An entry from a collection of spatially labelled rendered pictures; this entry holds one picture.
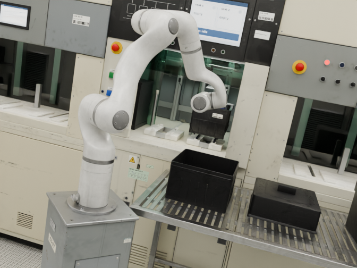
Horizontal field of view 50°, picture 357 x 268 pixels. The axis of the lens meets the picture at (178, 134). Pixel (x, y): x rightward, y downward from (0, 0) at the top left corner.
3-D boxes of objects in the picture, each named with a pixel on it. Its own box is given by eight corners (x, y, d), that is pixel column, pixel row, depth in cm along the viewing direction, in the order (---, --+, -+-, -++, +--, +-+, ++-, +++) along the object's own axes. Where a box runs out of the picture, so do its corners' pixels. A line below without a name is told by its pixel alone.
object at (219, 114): (184, 137, 230) (194, 85, 222) (191, 130, 250) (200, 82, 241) (224, 147, 226) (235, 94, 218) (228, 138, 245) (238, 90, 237)
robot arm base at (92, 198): (75, 217, 136) (82, 168, 132) (60, 195, 151) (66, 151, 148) (124, 213, 147) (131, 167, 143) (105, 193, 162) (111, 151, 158)
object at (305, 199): (246, 216, 166) (253, 187, 163) (251, 194, 194) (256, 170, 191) (316, 234, 160) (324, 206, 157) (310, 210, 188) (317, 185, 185)
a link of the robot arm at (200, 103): (213, 90, 180) (194, 93, 182) (209, 92, 167) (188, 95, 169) (215, 108, 181) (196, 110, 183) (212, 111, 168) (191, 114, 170)
